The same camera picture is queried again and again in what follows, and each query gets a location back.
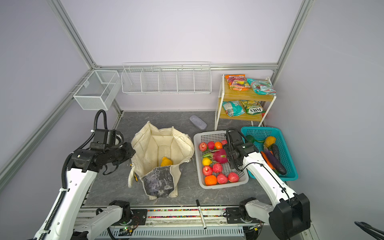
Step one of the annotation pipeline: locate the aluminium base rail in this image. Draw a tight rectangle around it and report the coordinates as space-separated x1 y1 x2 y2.
73 203 313 240

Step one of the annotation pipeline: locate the white plastic basket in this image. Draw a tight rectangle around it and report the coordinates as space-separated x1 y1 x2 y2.
194 131 249 189

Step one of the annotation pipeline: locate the grey fabric glasses case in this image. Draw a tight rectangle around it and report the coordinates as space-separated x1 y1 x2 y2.
190 115 208 130

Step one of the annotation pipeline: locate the black white marker pen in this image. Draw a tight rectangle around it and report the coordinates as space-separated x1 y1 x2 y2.
196 200 207 230

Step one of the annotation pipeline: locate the orange carrot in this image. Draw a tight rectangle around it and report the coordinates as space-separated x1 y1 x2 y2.
261 152 275 170

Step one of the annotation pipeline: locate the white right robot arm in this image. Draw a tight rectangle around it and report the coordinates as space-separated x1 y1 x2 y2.
224 128 311 240

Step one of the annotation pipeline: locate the green bell pepper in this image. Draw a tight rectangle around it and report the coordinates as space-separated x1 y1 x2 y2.
246 135 255 144

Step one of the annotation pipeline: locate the purple eggplant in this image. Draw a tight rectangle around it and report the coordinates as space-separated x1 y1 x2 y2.
263 150 287 175

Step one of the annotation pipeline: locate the pink dragon fruit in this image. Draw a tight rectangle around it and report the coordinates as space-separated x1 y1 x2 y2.
203 149 228 164

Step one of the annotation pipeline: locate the green Fox's candy bag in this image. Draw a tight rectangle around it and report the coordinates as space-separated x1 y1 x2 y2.
240 100 266 115

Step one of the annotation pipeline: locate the cream canvas grocery bag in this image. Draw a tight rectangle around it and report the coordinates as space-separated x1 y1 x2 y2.
128 122 195 200

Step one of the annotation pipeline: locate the yellow lemon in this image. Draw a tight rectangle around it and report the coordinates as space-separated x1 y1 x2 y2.
202 158 213 166

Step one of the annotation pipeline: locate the white mesh wall box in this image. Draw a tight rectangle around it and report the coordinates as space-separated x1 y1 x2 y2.
74 70 121 111

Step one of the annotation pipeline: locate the teal red snack bag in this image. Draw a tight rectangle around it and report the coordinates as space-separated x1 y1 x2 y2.
247 79 276 95

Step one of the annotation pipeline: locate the yellow pear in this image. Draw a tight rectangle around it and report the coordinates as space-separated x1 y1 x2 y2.
161 157 173 167

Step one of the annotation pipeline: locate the yellow bell pepper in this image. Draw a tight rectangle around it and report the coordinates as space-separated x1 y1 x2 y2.
264 136 276 149

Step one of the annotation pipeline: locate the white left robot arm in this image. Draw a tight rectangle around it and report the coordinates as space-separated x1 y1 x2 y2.
34 110 136 240

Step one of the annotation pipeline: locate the white metal wooden shelf rack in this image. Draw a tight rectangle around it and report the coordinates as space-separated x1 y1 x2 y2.
214 75 277 131

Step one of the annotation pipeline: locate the orange pink snack bag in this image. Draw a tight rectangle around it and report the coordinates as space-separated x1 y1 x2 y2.
225 75 251 91

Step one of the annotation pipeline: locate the teal plastic basket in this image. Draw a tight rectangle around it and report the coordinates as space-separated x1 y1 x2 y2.
241 127 299 182

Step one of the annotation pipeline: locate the dark cucumber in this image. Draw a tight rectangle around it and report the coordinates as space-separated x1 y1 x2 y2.
271 144 281 161

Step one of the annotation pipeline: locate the black tripod leg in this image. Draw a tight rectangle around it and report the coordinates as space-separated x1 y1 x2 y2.
354 221 384 240

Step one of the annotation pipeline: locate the white wire wall basket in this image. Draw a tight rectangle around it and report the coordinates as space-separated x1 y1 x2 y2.
121 62 212 95

